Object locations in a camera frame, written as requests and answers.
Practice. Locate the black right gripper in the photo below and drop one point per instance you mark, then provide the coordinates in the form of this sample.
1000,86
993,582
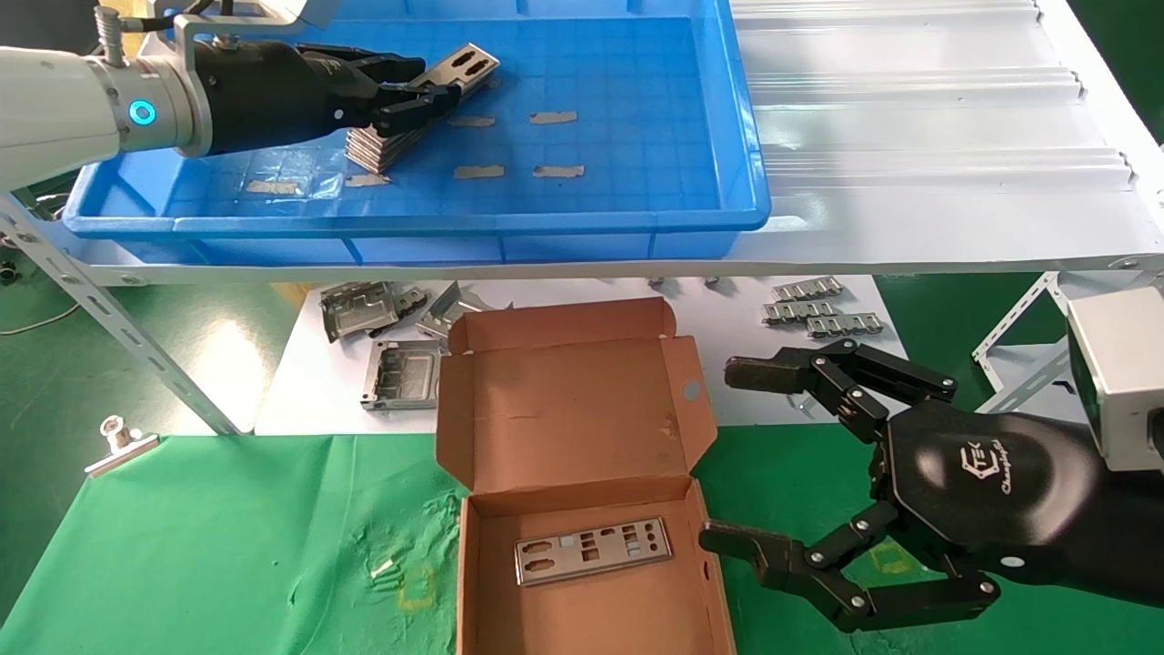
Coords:
982,482

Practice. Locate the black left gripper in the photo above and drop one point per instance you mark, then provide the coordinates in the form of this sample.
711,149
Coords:
273,95

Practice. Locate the metal shield plate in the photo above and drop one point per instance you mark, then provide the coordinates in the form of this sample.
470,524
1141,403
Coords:
468,64
596,553

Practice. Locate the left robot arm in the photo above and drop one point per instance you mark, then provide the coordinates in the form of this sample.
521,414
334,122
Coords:
55,109

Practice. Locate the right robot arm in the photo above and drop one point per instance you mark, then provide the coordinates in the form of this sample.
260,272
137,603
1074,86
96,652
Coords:
1132,537

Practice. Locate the brown cardboard box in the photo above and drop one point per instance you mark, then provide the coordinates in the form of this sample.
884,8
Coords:
564,418

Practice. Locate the blue plastic tray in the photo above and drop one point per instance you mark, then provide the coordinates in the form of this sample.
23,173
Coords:
637,146

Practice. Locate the grey tape strip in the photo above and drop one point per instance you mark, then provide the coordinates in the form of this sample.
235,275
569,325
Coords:
479,171
554,117
273,187
473,121
558,171
368,180

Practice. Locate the toothed metal strip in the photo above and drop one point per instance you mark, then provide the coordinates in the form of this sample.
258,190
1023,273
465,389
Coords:
846,325
800,312
807,289

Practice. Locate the slotted metal angle bar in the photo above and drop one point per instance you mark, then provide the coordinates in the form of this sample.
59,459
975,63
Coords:
109,314

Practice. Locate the small metal scrap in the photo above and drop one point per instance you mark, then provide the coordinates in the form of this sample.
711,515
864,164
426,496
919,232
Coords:
384,568

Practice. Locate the silver binder clip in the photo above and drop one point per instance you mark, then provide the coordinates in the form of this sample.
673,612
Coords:
123,450

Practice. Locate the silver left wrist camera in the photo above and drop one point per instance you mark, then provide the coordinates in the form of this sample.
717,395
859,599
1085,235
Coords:
264,14

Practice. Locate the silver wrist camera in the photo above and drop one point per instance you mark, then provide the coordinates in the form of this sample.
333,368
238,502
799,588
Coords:
264,14
1123,373

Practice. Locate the small metal bracket piece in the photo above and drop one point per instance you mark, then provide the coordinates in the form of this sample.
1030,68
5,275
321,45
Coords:
411,300

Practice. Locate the bent metal bracket plate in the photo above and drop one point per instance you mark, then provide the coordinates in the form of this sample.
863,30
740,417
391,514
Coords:
359,311

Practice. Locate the slotted metal angle bracket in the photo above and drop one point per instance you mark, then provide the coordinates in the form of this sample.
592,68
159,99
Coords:
1014,323

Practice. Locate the rectangular metal frame part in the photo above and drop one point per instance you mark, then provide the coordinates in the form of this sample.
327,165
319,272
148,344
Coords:
400,375

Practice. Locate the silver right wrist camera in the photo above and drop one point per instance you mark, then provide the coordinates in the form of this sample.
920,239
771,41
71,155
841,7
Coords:
1123,373

